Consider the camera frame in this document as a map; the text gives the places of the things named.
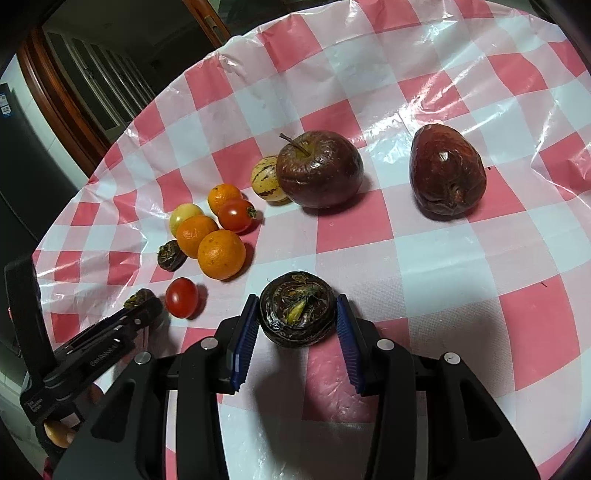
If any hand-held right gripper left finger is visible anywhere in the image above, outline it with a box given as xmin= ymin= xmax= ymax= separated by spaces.
xmin=53 ymin=294 xmax=259 ymax=480

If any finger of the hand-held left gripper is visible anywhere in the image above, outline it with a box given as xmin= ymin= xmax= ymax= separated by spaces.
xmin=81 ymin=323 xmax=154 ymax=371
xmin=61 ymin=302 xmax=163 ymax=355

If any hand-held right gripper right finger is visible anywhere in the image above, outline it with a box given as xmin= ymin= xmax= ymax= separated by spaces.
xmin=336 ymin=294 xmax=541 ymax=480

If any small dark mangosteen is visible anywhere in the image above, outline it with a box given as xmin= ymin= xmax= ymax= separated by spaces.
xmin=124 ymin=288 xmax=160 ymax=315
xmin=157 ymin=240 xmax=188 ymax=272

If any red cherry tomato with stem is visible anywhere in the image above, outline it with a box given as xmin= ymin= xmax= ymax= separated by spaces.
xmin=218 ymin=199 xmax=258 ymax=233

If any person's left hand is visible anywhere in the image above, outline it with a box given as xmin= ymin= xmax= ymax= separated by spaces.
xmin=43 ymin=419 xmax=78 ymax=449

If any large orange tangerine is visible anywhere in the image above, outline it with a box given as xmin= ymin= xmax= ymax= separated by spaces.
xmin=198 ymin=229 xmax=247 ymax=281

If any red white checked tablecloth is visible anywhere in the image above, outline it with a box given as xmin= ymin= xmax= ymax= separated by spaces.
xmin=30 ymin=0 xmax=591 ymax=480

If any medium orange tangerine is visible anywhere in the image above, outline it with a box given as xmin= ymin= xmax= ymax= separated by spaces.
xmin=176 ymin=215 xmax=219 ymax=259

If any yellow cherry tomato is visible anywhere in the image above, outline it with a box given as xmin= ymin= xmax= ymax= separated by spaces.
xmin=169 ymin=203 xmax=204 ymax=236

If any small orange tangerine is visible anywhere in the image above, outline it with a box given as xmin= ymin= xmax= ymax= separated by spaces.
xmin=208 ymin=184 xmax=243 ymax=216

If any striped yellow pepino melon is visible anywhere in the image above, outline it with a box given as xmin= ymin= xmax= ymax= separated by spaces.
xmin=251 ymin=156 xmax=293 ymax=205

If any dark red apple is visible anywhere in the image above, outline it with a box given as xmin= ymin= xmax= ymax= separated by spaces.
xmin=276 ymin=130 xmax=364 ymax=209

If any wrinkled dark red pear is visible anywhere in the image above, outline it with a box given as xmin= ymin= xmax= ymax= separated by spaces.
xmin=409 ymin=124 xmax=488 ymax=221

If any dark panelled door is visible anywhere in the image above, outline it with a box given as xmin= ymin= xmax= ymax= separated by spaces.
xmin=42 ymin=25 xmax=158 ymax=136

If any brown wooden door frame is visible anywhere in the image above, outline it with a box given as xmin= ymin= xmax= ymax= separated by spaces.
xmin=18 ymin=27 xmax=112 ymax=177

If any brown wooden post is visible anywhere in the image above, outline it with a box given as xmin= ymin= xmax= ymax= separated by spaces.
xmin=182 ymin=0 xmax=232 ymax=49

